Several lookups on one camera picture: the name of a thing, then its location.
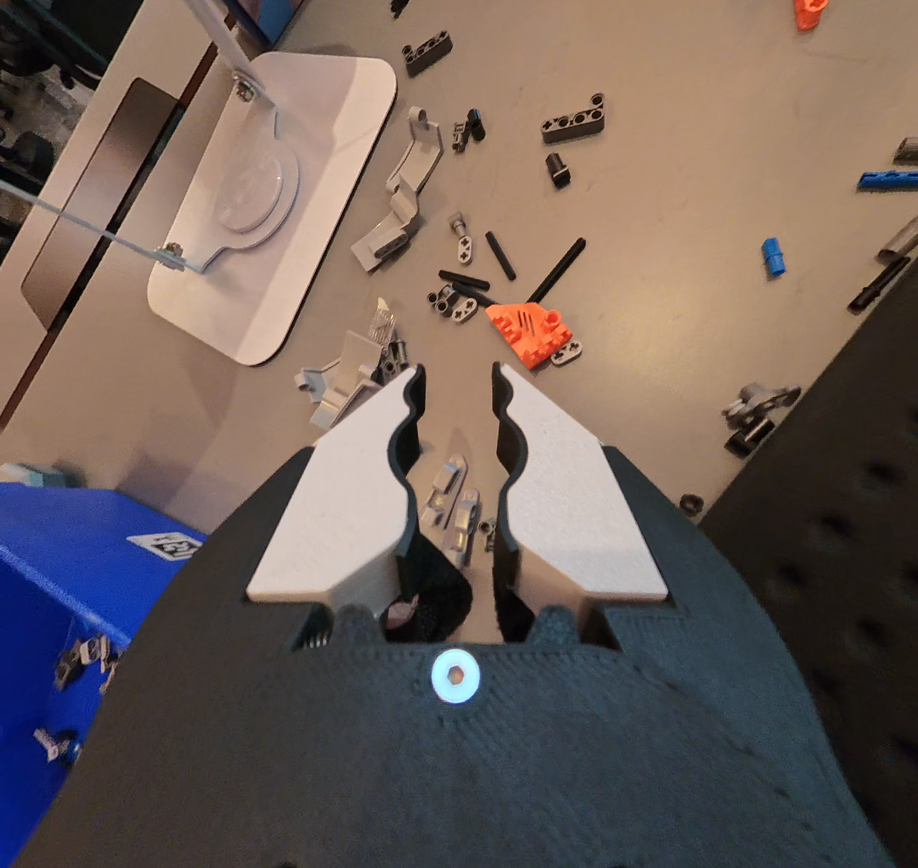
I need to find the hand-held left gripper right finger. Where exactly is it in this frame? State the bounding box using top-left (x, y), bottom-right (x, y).
top-left (492, 362), bottom-right (669, 639)

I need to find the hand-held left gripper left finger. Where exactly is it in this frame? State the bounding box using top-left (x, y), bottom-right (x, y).
top-left (245, 364), bottom-right (426, 621)

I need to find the long light grey toy piece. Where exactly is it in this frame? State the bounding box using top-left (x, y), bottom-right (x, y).
top-left (422, 454), bottom-right (483, 568)

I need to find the pile of grey toy bricks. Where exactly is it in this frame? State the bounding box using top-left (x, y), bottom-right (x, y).
top-left (294, 297), bottom-right (410, 431)

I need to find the orange flat toy panel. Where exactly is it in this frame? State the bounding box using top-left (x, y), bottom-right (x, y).
top-left (485, 301), bottom-right (575, 370)

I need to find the grey black toy joint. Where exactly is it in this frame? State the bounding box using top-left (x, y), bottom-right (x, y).
top-left (721, 382), bottom-right (803, 459)

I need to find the blue bin with printed tag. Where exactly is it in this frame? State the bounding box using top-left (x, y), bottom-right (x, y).
top-left (0, 481), bottom-right (209, 865)

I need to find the black dotted mat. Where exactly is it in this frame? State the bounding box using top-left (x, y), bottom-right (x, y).
top-left (699, 265), bottom-right (918, 862)

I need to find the heap of assorted toy bricks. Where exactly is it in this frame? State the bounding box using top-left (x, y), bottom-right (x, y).
top-left (32, 631), bottom-right (123, 765)

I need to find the grey toy brick panel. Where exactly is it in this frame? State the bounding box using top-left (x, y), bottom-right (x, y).
top-left (350, 190), bottom-right (424, 274)
top-left (387, 106), bottom-right (446, 195)

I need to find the pale blue grey toy block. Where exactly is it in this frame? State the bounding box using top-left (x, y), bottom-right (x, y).
top-left (0, 462), bottom-right (80, 489)

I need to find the black toy axle pin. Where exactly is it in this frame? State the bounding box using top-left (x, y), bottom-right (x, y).
top-left (848, 257), bottom-right (912, 313)

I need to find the dark grey toy connector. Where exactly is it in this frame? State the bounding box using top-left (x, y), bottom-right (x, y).
top-left (541, 93), bottom-right (605, 144)

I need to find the grey toy tube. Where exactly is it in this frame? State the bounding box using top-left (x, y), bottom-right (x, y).
top-left (876, 215), bottom-right (918, 263)

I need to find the black toy brick beam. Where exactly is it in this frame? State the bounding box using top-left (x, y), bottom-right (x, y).
top-left (402, 30), bottom-right (454, 78)

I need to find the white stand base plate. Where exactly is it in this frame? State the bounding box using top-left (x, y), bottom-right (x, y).
top-left (147, 52), bottom-right (397, 367)

